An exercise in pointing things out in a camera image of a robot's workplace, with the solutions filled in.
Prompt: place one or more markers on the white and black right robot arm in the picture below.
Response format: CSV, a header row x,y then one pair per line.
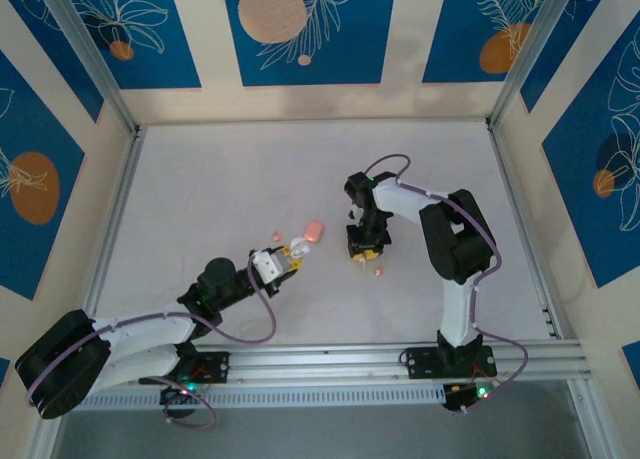
x,y
455,239

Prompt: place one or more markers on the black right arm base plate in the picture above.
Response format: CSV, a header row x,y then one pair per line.
x,y
425,361

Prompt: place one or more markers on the aluminium side rail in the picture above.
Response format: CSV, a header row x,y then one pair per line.
x,y
520,214
117,214

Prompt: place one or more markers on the aluminium frame leg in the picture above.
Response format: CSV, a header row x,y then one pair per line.
x,y
585,419
42,441

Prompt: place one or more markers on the aluminium mounting rail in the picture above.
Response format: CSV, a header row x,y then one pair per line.
x,y
320,361

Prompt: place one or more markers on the black controller board green light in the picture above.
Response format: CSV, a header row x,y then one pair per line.
x,y
180,396
470,396

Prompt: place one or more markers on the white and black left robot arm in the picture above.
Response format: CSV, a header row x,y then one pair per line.
x,y
145,329

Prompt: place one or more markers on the aluminium frame post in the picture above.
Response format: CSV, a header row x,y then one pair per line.
x,y
90,59
530,54

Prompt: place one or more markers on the pink soft object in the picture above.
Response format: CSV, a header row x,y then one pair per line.
x,y
313,231

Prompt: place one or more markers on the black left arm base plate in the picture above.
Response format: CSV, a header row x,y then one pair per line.
x,y
215,366

